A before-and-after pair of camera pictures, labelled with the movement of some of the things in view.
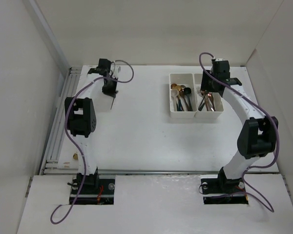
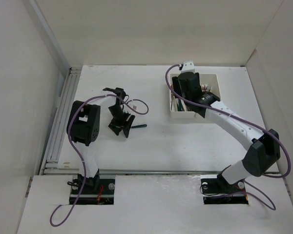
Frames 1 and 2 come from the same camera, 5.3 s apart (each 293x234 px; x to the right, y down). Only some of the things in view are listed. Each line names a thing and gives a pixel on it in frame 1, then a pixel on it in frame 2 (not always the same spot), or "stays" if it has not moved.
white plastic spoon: [175, 93] stays
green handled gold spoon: [75, 156] → [140, 126]
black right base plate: [222, 190] stays
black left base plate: [95, 191] stays
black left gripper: [112, 93] → [123, 125]
